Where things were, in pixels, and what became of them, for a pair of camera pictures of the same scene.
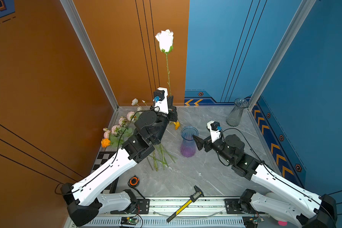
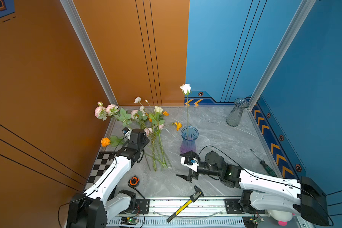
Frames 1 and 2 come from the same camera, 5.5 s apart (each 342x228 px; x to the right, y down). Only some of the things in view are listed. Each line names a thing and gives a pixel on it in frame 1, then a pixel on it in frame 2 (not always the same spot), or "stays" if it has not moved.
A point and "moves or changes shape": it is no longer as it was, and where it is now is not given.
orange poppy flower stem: x=177 y=125 stays
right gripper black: x=208 y=142 → x=192 y=174
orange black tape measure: x=134 y=182 stays
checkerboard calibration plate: x=102 y=156 stays
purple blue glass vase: x=188 y=147 stays
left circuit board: x=128 y=221 stays
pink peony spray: x=117 y=134 → x=100 y=112
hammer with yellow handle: x=193 y=197 stays
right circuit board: x=251 y=222 stays
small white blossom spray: x=135 y=101 moves or changes shape
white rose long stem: x=166 y=38 → x=186 y=89
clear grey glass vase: x=233 y=118 stays
